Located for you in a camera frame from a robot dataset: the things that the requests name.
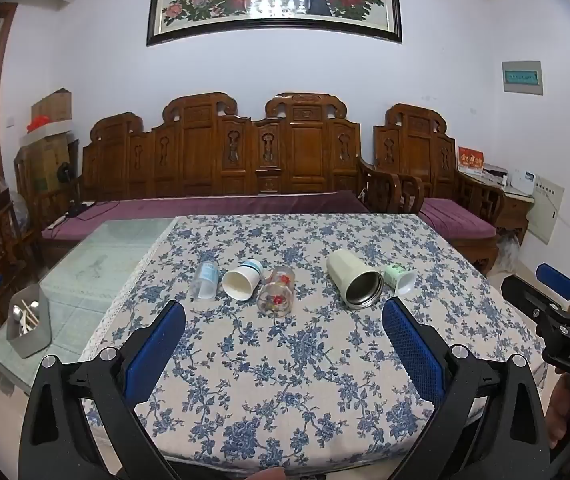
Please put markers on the green wall box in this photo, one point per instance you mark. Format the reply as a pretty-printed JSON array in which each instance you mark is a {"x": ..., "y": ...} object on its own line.
[{"x": 522, "y": 78}]

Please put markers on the clear plastic bag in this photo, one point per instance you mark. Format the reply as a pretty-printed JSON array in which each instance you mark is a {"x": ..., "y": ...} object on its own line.
[{"x": 509, "y": 255}]

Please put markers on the small cardboard box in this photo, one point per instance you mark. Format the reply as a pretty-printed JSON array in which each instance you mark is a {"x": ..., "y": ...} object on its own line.
[{"x": 54, "y": 106}]

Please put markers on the white paper cup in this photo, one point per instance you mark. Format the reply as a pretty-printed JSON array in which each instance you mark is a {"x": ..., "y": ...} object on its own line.
[{"x": 241, "y": 284}]

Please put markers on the purple armchair cushion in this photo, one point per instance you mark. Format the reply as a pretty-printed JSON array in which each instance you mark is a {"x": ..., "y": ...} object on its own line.
[{"x": 452, "y": 217}]

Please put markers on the white flat box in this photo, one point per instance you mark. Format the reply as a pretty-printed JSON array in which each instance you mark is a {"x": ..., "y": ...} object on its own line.
[{"x": 45, "y": 134}]

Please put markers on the grey utensil container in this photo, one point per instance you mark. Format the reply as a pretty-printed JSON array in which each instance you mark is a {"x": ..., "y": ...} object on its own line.
[{"x": 32, "y": 332}]

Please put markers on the flower-print glass cup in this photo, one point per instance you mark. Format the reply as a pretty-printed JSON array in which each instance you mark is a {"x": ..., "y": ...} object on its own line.
[{"x": 277, "y": 295}]

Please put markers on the glass-top table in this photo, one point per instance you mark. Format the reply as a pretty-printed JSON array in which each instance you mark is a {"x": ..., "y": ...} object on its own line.
[{"x": 100, "y": 265}]

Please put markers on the carved wooden sofa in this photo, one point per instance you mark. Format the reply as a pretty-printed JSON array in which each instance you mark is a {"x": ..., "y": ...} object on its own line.
[{"x": 245, "y": 160}]

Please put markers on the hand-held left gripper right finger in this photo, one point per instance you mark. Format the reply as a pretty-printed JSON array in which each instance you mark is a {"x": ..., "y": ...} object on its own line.
[{"x": 415, "y": 355}]

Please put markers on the wooden side table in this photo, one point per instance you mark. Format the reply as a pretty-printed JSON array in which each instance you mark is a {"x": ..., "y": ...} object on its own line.
[{"x": 515, "y": 210}]

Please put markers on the beige electrical panel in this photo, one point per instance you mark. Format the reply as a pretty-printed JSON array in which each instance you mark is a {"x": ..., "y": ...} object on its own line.
[{"x": 545, "y": 210}]

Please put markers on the long purple sofa cushion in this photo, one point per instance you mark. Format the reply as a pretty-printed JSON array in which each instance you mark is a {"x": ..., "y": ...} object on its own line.
[{"x": 205, "y": 207}]

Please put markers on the small green white cup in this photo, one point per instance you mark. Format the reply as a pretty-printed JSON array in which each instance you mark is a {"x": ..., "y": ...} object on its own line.
[{"x": 399, "y": 277}]

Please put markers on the black standing fan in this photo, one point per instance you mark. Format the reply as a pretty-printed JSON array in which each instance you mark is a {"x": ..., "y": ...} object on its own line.
[{"x": 66, "y": 175}]

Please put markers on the red gift box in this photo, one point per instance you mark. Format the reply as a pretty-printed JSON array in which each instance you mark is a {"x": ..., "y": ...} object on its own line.
[{"x": 471, "y": 161}]

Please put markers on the carved wooden armchair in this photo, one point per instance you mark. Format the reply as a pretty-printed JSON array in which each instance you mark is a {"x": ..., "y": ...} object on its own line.
[{"x": 415, "y": 155}]

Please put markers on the blue floral tablecloth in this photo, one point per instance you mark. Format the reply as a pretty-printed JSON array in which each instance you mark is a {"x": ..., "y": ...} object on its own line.
[{"x": 285, "y": 375}]

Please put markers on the cream steel thermos cup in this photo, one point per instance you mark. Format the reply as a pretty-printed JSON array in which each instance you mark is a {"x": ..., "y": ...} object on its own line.
[{"x": 347, "y": 272}]

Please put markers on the clear plastic bottle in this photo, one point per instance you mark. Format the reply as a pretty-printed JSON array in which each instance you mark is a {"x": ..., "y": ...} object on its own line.
[{"x": 206, "y": 281}]

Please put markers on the framed floral painting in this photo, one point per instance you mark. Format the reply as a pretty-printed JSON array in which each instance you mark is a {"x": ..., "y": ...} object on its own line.
[{"x": 275, "y": 0}]

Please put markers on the large cardboard box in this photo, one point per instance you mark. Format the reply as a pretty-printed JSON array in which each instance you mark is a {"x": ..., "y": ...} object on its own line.
[{"x": 45, "y": 165}]

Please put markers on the white router device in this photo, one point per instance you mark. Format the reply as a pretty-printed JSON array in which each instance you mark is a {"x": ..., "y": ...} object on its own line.
[{"x": 521, "y": 182}]

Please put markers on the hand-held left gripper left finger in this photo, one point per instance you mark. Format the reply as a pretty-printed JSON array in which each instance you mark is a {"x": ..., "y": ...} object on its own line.
[{"x": 157, "y": 345}]

